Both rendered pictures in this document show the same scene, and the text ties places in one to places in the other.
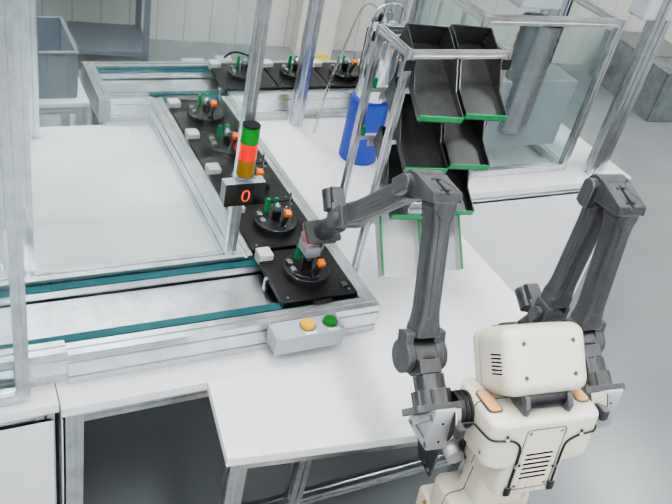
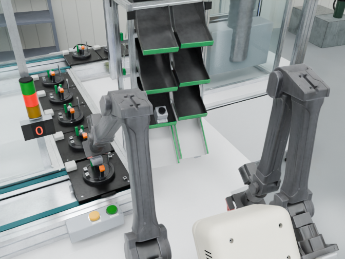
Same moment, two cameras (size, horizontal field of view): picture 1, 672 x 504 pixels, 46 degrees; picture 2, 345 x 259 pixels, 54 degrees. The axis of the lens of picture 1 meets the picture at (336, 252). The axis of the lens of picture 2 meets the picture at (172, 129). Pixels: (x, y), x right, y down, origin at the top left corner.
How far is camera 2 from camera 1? 1.00 m
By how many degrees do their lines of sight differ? 4
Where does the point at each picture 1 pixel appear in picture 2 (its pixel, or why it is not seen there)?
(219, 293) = (38, 199)
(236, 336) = (42, 233)
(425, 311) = (140, 217)
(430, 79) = (153, 24)
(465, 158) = (192, 77)
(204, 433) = not seen: outside the picture
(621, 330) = (326, 162)
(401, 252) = (163, 149)
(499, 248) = (245, 129)
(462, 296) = (214, 169)
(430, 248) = (132, 160)
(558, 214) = not seen: hidden behind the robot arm
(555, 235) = not seen: hidden behind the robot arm
